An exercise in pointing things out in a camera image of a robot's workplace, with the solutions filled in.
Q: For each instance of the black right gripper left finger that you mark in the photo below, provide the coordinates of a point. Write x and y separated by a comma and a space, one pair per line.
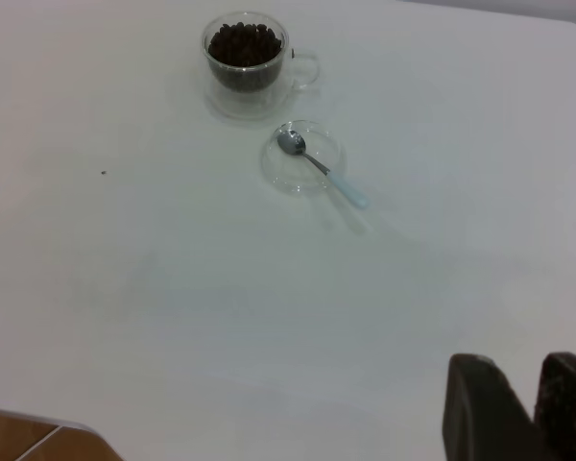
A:
480, 413

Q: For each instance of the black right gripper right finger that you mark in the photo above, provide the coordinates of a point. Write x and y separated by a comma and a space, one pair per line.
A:
568, 408

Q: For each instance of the clear glass cup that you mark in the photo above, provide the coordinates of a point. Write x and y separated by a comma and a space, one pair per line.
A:
297, 72

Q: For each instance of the dark coffee beans pile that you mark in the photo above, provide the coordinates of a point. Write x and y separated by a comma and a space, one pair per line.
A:
245, 45

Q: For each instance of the small clear glass dish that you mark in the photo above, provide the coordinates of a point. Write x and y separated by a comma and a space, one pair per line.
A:
288, 180

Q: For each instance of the clear glass saucer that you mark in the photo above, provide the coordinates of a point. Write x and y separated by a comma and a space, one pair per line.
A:
242, 109

